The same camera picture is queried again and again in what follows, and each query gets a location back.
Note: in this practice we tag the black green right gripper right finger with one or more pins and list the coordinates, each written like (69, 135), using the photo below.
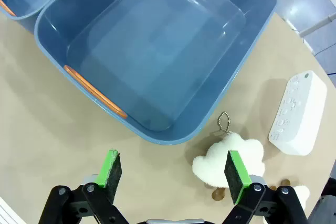
(237, 176)

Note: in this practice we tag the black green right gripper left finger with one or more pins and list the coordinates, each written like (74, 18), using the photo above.
(110, 171)

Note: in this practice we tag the white ridged panel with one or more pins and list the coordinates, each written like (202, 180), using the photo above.
(6, 213)

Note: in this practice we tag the white digital clock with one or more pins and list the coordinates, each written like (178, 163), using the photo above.
(302, 119)

